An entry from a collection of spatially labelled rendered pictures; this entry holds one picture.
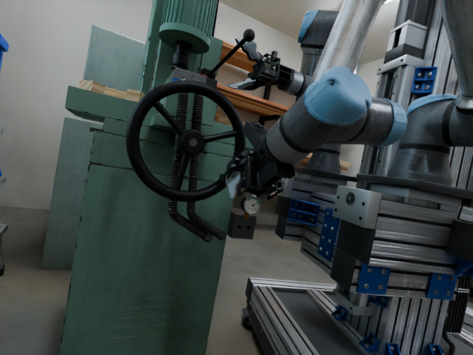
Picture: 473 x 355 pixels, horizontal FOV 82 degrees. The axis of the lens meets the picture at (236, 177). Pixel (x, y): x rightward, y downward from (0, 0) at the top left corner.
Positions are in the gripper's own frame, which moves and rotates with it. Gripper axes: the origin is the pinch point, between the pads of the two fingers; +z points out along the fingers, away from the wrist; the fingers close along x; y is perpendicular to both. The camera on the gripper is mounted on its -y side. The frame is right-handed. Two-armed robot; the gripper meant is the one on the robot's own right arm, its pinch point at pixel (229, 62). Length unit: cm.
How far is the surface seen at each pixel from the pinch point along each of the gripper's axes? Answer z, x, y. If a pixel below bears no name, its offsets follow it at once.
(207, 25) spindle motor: 6.7, -13.8, -9.4
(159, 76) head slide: 17.8, 2.9, -24.9
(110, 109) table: 30.9, 23.0, -1.0
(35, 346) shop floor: 43, 108, -35
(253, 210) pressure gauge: -14.6, 45.1, 4.2
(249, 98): -98, -57, -196
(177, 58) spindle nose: 14.2, -1.1, -13.8
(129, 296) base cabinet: 18, 76, -3
